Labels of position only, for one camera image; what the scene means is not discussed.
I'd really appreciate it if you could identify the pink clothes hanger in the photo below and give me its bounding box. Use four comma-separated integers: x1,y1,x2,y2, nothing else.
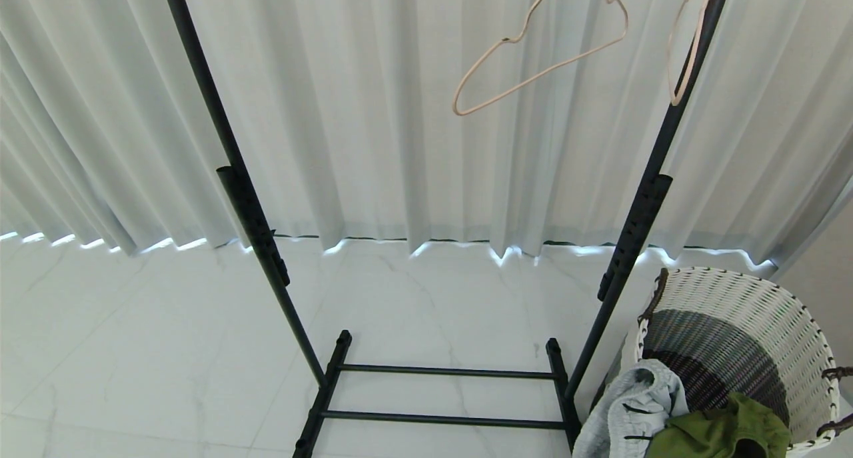
668,0,718,107
453,0,629,117

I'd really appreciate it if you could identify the green sleeveless shirt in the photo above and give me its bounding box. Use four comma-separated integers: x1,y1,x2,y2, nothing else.
645,393,792,458

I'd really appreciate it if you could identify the black clothes rack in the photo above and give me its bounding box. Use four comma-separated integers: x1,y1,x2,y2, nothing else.
159,0,734,458

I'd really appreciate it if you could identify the white laundry basket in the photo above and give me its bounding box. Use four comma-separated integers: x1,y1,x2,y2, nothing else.
633,267,853,453

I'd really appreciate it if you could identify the white curtain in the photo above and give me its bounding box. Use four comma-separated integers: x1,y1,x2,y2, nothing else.
0,0,853,272

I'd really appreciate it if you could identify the pale grey garment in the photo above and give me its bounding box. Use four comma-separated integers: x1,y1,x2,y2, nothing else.
573,359,690,458

